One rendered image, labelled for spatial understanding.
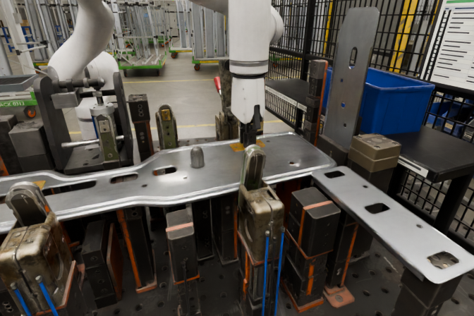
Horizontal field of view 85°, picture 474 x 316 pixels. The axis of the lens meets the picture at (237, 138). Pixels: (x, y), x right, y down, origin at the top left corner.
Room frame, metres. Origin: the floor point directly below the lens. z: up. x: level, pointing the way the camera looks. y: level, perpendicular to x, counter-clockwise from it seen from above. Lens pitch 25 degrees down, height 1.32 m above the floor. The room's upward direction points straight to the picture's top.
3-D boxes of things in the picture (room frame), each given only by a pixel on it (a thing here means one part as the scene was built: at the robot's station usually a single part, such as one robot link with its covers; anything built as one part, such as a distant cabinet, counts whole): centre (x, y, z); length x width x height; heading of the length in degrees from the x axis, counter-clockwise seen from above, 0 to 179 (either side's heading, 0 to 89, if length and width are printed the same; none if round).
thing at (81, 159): (0.65, 0.39, 0.94); 0.18 x 0.13 x 0.49; 110
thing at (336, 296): (0.44, -0.24, 0.84); 0.11 x 0.06 x 0.29; 20
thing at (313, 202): (0.43, -0.16, 0.84); 0.11 x 0.10 x 0.28; 20
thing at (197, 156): (0.54, 0.09, 1.02); 0.03 x 0.03 x 0.07
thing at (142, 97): (0.70, 0.27, 0.91); 0.07 x 0.05 x 0.42; 20
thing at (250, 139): (0.55, -0.03, 1.07); 0.03 x 0.03 x 0.07; 20
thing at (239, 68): (0.58, -0.02, 1.22); 0.09 x 0.08 x 0.03; 20
